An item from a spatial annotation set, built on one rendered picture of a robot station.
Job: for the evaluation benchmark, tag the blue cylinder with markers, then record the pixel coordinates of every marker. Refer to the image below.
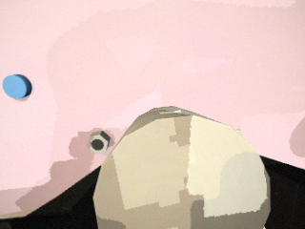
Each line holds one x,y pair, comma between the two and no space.
17,86

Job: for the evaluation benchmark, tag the dark grey cylinder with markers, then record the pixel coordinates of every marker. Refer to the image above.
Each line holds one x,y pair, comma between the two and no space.
176,169

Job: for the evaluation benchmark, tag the white hex nut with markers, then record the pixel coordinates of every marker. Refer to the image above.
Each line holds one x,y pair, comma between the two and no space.
98,142

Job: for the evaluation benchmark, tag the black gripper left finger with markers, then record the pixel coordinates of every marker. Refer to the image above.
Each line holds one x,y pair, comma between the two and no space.
73,209

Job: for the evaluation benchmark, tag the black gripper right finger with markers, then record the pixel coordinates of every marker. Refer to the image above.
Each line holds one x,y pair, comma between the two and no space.
287,195

